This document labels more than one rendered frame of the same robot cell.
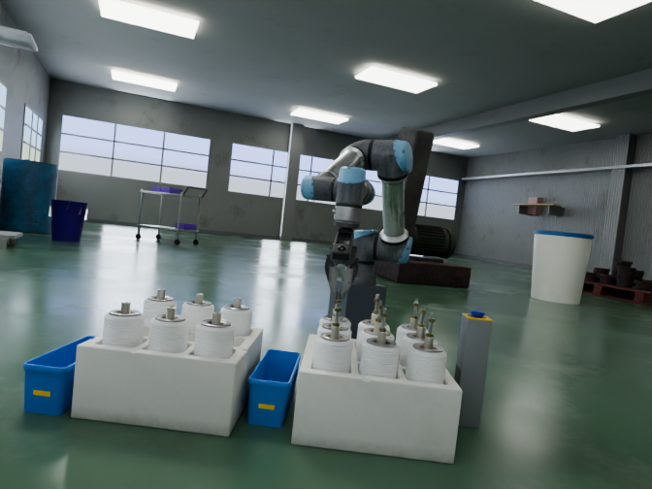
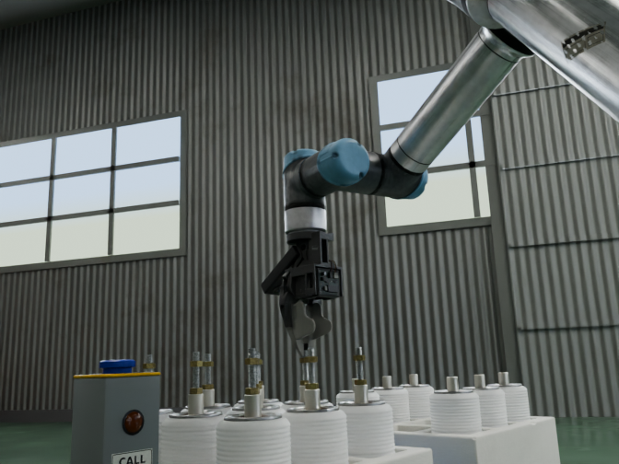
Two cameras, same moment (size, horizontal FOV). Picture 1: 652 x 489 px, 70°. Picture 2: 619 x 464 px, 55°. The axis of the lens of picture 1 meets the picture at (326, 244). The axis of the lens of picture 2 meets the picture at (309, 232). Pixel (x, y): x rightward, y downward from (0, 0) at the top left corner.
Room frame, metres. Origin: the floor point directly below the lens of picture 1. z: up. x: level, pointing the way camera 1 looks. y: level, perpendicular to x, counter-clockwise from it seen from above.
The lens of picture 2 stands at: (1.98, -0.86, 0.32)
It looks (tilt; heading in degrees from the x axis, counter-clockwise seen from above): 12 degrees up; 129
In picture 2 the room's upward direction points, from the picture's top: 2 degrees counter-clockwise
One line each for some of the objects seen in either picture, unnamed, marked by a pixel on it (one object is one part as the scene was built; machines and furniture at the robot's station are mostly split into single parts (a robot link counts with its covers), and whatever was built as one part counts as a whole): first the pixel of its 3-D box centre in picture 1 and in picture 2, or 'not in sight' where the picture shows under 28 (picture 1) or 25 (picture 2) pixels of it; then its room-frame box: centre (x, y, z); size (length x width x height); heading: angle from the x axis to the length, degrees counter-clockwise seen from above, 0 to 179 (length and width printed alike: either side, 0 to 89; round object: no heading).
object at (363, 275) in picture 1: (360, 271); not in sight; (2.02, -0.16, 0.35); 0.15 x 0.15 x 0.10
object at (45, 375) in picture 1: (76, 371); not in sight; (1.27, 0.64, 0.06); 0.30 x 0.11 x 0.12; 178
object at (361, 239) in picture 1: (364, 244); not in sight; (2.01, -0.16, 0.47); 0.13 x 0.12 x 0.14; 71
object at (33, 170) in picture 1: (29, 195); not in sight; (6.49, 4.14, 0.48); 0.66 x 0.64 x 0.96; 112
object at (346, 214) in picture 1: (346, 215); (307, 224); (1.31, -0.05, 0.56); 0.08 x 0.08 x 0.05
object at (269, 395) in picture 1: (275, 384); not in sight; (1.33, 0.10, 0.06); 0.30 x 0.11 x 0.12; 178
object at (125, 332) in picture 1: (121, 348); (416, 423); (1.19, 0.49, 0.16); 0.10 x 0.10 x 0.18
